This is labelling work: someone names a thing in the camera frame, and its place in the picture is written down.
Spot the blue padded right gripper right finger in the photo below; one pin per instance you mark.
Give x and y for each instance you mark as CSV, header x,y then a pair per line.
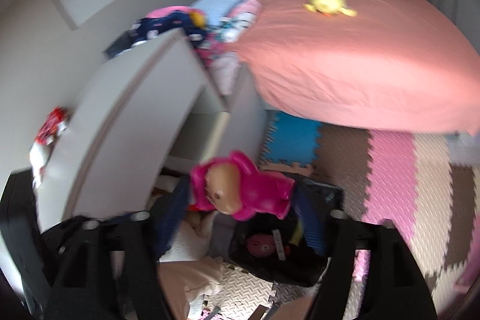
x,y
394,287

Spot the white thermometer box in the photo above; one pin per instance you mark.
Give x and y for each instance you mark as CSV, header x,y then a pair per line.
x,y
279,245

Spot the light blue folded blanket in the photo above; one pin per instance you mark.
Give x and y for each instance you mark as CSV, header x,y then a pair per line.
x,y
215,10

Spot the white red cushion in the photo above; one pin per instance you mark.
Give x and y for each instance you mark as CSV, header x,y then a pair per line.
x,y
192,238

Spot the grey desk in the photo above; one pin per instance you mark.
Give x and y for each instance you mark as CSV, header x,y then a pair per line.
x,y
152,108

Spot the black trash bin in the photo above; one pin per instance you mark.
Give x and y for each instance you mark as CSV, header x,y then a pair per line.
x,y
303,235

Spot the blue foam mat tile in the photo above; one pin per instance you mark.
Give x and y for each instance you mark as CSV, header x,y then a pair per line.
x,y
290,140

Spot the pink plush face pouch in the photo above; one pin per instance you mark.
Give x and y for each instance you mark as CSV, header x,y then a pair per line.
x,y
261,245

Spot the yellow plush duck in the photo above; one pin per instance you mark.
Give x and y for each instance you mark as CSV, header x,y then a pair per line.
x,y
330,7

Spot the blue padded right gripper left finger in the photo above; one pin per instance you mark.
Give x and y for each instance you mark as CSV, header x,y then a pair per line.
x,y
114,262

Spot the navy patterned blanket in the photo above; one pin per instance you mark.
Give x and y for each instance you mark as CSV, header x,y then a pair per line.
x,y
191,23

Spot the pink foam mat tile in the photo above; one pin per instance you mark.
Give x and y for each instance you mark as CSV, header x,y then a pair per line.
x,y
391,190

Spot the white pink kitty blanket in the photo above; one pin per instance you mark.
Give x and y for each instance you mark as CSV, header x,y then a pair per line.
x,y
242,17

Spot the red plaid doll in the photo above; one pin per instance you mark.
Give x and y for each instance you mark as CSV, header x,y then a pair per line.
x,y
55,125

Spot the black box on shelf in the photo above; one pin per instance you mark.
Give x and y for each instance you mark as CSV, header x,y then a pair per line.
x,y
122,43

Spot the pink bed sheet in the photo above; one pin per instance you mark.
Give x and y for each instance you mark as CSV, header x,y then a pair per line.
x,y
397,65

